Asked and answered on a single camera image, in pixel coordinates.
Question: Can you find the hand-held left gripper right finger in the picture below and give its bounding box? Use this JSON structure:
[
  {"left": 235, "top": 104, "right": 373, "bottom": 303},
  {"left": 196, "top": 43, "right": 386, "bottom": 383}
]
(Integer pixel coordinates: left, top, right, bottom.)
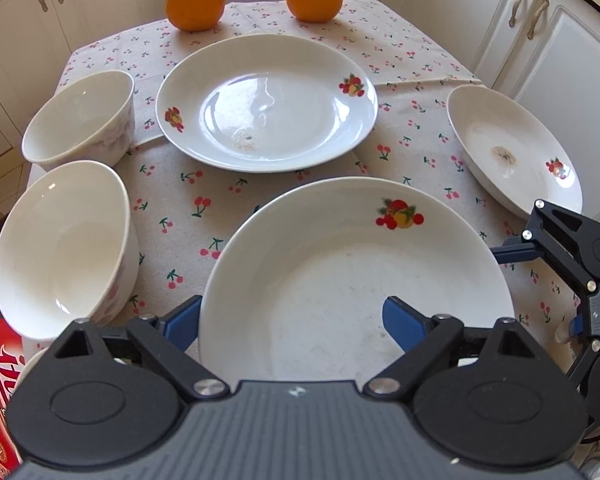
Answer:
[{"left": 364, "top": 296, "right": 546, "bottom": 402}]

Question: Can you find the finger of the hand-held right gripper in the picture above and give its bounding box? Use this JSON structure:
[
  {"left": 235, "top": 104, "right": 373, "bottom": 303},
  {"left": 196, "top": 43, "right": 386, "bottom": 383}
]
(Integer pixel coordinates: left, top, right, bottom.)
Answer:
[
  {"left": 565, "top": 316, "right": 600, "bottom": 387},
  {"left": 492, "top": 200, "right": 597, "bottom": 292}
]

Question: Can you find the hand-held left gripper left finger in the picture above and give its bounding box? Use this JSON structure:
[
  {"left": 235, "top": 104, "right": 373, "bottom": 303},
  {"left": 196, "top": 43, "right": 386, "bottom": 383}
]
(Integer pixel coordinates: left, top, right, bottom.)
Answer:
[{"left": 55, "top": 295, "right": 231, "bottom": 402}]

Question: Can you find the white fruit-print plate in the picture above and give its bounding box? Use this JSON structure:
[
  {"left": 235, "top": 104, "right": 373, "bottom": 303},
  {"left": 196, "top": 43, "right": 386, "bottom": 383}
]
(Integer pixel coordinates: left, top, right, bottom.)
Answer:
[
  {"left": 198, "top": 176, "right": 517, "bottom": 384},
  {"left": 155, "top": 34, "right": 379, "bottom": 173},
  {"left": 446, "top": 85, "right": 584, "bottom": 221}
]

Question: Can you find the white floral bowl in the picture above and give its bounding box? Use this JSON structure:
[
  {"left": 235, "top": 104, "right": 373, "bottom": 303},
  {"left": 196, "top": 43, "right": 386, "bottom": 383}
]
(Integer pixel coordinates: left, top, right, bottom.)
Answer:
[
  {"left": 21, "top": 70, "right": 136, "bottom": 171},
  {"left": 0, "top": 160, "right": 141, "bottom": 347}
]

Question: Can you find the cherry-print tablecloth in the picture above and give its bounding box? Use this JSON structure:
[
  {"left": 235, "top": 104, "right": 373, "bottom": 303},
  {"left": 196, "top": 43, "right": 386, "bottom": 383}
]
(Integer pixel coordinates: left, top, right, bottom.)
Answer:
[{"left": 22, "top": 0, "right": 597, "bottom": 378}]

